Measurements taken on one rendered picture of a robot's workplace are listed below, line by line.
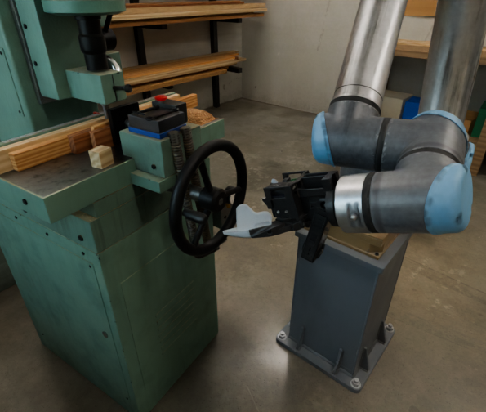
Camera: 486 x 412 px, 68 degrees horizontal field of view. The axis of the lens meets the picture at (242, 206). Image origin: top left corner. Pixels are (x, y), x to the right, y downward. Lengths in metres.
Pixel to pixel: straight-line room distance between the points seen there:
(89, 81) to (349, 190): 0.69
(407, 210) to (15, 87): 0.97
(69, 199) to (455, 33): 0.90
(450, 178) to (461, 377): 1.26
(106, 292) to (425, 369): 1.21
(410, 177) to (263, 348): 1.16
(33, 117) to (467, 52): 1.08
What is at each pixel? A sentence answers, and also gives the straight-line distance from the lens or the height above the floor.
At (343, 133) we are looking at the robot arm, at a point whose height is 1.04.
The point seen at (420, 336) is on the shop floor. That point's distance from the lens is 1.77.
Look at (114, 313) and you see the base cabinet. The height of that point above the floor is 0.51.
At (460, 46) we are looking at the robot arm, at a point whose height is 1.14.
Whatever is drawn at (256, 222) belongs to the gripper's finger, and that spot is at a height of 0.90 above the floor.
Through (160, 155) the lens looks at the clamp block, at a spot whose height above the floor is 0.93.
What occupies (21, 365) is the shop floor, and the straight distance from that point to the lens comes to 1.74.
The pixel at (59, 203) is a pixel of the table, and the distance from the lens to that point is 0.81.
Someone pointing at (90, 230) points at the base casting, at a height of 0.78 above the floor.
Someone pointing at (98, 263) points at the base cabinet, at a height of 0.68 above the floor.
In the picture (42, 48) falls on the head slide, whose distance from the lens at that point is 1.06.
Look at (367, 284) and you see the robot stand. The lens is 1.21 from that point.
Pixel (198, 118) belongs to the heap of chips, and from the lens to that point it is 1.11.
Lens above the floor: 1.24
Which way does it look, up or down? 31 degrees down
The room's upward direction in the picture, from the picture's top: straight up
